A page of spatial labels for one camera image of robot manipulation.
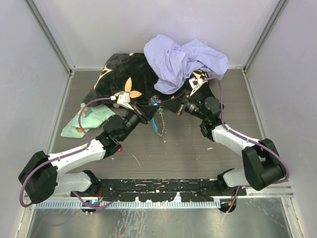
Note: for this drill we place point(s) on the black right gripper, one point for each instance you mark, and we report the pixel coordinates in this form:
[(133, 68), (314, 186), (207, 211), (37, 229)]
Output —
[(177, 104)]

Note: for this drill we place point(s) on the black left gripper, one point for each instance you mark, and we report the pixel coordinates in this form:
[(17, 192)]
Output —
[(144, 113)]

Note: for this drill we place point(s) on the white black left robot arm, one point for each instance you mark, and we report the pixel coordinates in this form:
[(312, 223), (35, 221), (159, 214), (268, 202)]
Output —
[(45, 175)]

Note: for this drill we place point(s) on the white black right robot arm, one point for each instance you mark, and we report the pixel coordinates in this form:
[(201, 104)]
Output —
[(262, 165)]

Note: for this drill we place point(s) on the lavender crumpled cloth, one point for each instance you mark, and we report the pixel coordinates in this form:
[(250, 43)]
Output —
[(173, 63)]

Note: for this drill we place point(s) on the black floral pillow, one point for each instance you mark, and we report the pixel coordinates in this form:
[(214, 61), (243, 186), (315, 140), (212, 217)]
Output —
[(130, 73)]

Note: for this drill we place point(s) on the mint green cartoon cloth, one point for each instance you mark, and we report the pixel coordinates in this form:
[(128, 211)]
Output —
[(91, 118)]

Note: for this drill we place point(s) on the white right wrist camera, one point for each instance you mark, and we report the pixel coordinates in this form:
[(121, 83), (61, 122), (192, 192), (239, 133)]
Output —
[(195, 84)]

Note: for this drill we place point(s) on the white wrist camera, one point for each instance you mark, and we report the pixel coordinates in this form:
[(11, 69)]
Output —
[(123, 100), (195, 84)]

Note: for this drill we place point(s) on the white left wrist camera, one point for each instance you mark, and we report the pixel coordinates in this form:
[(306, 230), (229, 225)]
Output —
[(123, 100)]

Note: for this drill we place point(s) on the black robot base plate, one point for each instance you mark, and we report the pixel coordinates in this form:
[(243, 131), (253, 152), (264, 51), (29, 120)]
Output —
[(157, 190)]

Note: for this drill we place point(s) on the slotted grey cable duct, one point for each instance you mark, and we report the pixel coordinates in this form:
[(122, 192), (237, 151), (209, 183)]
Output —
[(175, 204)]

